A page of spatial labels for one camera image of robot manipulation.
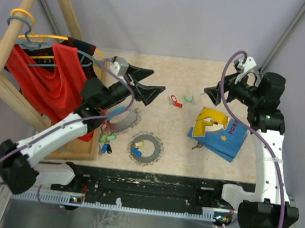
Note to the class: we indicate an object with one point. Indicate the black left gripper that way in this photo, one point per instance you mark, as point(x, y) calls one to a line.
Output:
point(147, 93)

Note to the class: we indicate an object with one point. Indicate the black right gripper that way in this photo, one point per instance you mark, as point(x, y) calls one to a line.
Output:
point(229, 85)

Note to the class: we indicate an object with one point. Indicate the green key tag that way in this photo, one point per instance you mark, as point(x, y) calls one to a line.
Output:
point(189, 99)

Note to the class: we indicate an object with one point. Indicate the steel key ring disc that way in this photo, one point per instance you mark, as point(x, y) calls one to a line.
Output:
point(152, 151)

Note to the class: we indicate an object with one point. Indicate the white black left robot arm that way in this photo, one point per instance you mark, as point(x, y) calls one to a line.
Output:
point(18, 160)

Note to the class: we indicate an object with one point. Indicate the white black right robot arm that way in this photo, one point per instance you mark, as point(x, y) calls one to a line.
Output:
point(269, 205)

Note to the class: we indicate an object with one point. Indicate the red key tag white label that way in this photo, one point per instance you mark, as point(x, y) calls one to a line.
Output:
point(173, 98)

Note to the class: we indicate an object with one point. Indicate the red key tag plain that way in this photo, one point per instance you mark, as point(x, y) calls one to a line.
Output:
point(178, 105)

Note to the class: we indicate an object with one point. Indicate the yellow blue cartoon cloth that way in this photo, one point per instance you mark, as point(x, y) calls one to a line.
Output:
point(219, 133)

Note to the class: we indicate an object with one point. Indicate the yellow key tag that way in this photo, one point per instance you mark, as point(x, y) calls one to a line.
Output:
point(139, 144)

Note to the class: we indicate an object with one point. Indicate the loose silver key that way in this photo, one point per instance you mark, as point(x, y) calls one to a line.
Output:
point(198, 145)

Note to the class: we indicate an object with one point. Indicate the key tag bunch on blue disc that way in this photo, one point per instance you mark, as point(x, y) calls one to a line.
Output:
point(106, 137)

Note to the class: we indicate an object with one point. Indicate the red shirt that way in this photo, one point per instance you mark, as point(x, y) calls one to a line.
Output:
point(54, 94)

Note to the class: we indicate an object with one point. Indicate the yellow clothes hanger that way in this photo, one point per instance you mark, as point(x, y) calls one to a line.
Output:
point(49, 50)

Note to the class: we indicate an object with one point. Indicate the teal clothes hanger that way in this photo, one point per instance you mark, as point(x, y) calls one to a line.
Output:
point(30, 40)

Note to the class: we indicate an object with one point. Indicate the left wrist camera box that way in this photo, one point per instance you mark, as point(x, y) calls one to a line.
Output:
point(119, 66)

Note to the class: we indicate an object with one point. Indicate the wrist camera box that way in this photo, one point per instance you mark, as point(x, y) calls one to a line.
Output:
point(243, 67)
point(119, 66)

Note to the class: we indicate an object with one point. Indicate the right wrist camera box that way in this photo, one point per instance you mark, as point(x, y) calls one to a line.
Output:
point(243, 67)

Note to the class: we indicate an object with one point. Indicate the blue handled key ring disc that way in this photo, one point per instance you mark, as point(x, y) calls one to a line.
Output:
point(131, 119)

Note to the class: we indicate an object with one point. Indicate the aluminium frame rail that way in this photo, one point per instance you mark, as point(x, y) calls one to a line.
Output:
point(281, 51)

